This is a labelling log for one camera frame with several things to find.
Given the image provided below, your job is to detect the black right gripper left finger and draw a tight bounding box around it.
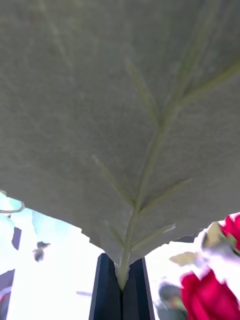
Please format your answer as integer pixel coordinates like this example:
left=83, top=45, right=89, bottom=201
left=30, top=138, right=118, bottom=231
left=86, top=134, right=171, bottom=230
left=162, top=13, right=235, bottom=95
left=88, top=252, right=124, bottom=320

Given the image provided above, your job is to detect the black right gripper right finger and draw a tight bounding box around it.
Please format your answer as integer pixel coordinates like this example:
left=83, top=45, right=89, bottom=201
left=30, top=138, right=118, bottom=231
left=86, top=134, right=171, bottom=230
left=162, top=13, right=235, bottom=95
left=121, top=257, right=156, bottom=320

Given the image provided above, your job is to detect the pale blue flower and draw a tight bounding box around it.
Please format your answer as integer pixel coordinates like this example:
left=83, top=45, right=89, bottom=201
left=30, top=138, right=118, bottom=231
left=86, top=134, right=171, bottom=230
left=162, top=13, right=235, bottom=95
left=0, top=0, right=240, bottom=291

